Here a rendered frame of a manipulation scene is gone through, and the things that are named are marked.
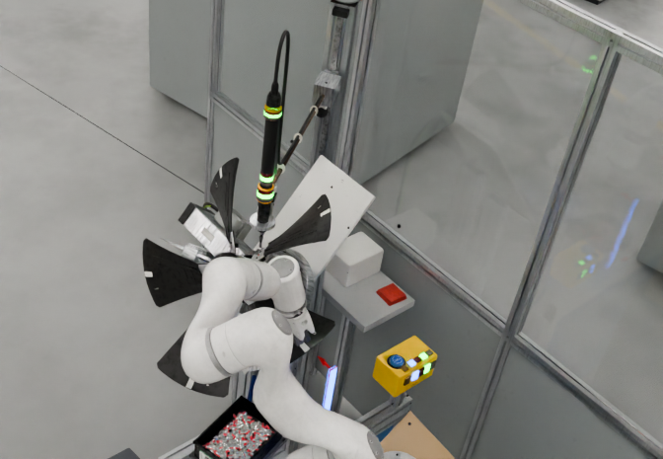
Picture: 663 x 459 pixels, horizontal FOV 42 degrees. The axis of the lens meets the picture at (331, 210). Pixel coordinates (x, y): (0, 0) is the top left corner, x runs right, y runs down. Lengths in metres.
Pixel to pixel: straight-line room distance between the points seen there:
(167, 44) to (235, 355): 3.87
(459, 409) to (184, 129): 2.83
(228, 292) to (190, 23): 3.55
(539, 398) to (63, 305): 2.27
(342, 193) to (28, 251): 2.19
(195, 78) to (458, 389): 2.87
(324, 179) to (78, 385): 1.61
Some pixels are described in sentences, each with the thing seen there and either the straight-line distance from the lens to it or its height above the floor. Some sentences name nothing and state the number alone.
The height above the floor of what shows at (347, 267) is 0.96.
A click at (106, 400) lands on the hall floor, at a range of 3.77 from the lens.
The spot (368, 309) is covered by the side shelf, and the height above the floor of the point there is 0.86.
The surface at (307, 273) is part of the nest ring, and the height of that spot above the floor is 1.15.
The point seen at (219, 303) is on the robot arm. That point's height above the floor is 1.68.
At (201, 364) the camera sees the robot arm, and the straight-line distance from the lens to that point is 1.71.
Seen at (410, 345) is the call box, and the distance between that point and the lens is 2.58.
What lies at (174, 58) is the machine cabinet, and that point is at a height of 0.34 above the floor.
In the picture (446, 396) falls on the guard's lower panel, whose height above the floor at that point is 0.53.
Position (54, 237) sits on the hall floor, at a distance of 4.55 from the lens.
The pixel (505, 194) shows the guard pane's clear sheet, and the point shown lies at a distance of 2.63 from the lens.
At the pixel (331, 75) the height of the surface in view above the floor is 1.57.
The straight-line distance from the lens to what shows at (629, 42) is 2.24.
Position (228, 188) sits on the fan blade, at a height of 1.35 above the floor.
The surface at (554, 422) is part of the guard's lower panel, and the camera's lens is 2.89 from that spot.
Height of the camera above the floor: 2.90
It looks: 37 degrees down
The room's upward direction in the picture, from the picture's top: 9 degrees clockwise
